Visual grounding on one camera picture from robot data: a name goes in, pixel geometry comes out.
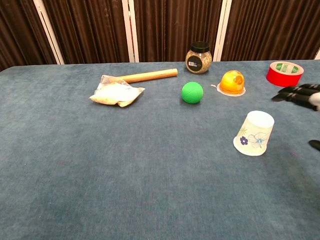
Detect right black-fingered white robot hand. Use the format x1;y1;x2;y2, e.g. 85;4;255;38
271;83;320;152

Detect wooden rod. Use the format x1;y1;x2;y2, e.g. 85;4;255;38
117;68;179;84

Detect dark brown curtain panel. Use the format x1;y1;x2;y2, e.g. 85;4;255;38
41;0;131;65
134;0;224;63
0;0;59;73
220;0;320;62

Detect green ball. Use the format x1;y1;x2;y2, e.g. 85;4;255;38
181;81;205;104

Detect red tape roll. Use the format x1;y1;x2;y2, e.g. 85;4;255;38
265;60;305;88

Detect black-lidded glass jar of grains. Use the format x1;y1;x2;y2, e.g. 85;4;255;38
185;41;213;75

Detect orange fruit jelly cup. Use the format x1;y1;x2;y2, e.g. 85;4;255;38
210;70;248;97

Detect blue felt table cloth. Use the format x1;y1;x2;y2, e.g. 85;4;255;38
0;59;320;240

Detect clear bag of white powder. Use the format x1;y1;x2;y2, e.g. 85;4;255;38
88;74;146;108

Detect white flower-print paper cup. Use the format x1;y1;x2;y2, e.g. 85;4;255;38
232;110;275;157

